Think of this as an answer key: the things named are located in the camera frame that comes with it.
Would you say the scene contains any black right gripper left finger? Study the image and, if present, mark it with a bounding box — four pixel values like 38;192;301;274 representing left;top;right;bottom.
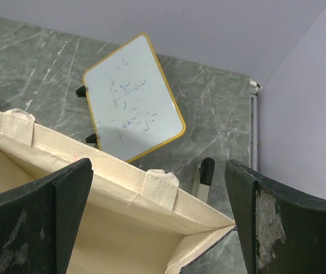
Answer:
0;158;93;273

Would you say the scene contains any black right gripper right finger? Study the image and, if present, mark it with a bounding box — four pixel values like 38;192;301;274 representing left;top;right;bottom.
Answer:
225;160;326;273

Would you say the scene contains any cream canvas tote bag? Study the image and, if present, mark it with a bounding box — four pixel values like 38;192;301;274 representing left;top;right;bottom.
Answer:
0;109;235;273

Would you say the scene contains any yellow-framed small whiteboard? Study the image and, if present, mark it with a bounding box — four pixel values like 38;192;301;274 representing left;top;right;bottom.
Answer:
75;33;186;162

